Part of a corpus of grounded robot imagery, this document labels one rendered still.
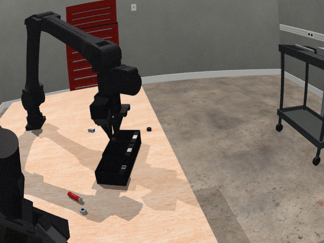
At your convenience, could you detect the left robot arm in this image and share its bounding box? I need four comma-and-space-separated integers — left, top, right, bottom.
21, 11, 142, 131

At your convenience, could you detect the grey hex nut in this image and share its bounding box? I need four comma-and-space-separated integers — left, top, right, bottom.
79, 208, 87, 214

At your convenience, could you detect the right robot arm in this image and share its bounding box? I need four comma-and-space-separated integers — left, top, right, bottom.
0, 126, 70, 243

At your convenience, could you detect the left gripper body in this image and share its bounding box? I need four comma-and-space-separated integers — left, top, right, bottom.
98, 91, 130, 123

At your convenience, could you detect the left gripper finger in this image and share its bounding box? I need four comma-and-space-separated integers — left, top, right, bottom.
112, 116, 123, 142
101, 122, 113, 142

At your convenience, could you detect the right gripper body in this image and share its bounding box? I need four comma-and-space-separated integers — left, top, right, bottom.
0, 190, 35, 235

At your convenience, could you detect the red battery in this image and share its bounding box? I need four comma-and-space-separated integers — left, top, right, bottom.
67, 192, 83, 203

